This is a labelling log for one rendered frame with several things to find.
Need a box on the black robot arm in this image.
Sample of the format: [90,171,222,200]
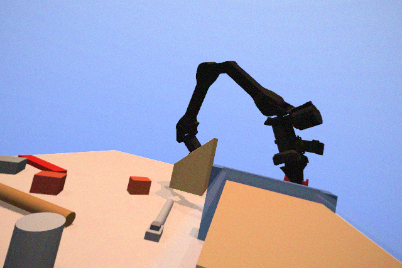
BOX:
[176,61,324,156]

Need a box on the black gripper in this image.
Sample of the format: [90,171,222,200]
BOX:
[273,132,309,185]

